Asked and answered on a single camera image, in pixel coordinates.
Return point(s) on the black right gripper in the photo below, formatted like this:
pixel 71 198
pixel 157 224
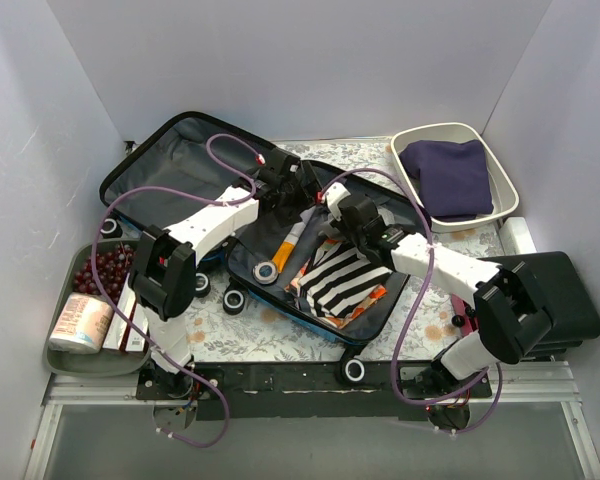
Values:
pixel 335 220

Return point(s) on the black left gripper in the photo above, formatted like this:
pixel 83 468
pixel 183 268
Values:
pixel 296 181

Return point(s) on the black white striped cloth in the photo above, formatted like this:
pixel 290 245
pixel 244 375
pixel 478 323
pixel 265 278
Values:
pixel 340 285

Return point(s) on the blue fish-print suitcase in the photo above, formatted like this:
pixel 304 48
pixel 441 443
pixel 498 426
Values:
pixel 192 159

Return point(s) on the dark purple garment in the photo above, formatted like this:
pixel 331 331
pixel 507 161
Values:
pixel 453 178

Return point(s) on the orange floral cloth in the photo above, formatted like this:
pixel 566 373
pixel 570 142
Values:
pixel 365 300

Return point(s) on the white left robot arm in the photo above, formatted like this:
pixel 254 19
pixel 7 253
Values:
pixel 165 271

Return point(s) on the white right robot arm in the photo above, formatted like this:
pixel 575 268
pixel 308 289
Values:
pixel 513 313

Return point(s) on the white device at right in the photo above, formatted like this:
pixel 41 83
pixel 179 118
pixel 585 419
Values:
pixel 515 237

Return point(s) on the dark red grape bunch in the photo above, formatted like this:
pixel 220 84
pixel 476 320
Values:
pixel 113 263

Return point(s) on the white small box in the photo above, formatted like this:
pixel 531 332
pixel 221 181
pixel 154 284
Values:
pixel 136 342
pixel 115 337

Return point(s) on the pink patterned packet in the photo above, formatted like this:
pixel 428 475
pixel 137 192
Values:
pixel 82 325

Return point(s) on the black storage box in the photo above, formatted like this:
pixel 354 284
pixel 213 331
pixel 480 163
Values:
pixel 577 319

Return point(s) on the dark green tray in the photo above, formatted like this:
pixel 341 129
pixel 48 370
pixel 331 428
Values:
pixel 103 364

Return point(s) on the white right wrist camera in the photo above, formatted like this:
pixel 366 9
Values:
pixel 332 197

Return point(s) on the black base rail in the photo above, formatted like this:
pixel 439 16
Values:
pixel 278 389

